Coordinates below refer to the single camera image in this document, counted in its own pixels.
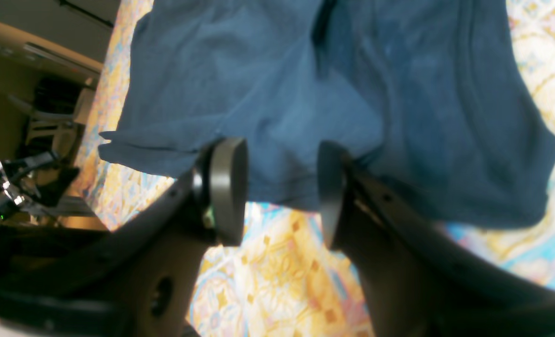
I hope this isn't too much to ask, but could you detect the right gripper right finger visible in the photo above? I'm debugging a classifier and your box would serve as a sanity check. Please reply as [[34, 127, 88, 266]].
[[317, 141, 555, 337]]

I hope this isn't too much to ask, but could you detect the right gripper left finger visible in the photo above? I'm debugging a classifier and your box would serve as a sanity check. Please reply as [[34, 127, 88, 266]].
[[0, 138, 248, 337]]

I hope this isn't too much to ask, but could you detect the dark navy t-shirt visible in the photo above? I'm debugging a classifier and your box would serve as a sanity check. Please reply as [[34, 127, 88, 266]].
[[98, 0, 555, 228]]

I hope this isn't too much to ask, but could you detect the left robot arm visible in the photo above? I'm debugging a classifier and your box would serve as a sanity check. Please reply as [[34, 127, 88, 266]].
[[0, 151, 94, 227]]

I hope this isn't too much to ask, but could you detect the colourful patterned tablecloth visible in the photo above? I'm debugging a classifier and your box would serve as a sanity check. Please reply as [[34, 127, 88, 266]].
[[73, 0, 555, 337]]

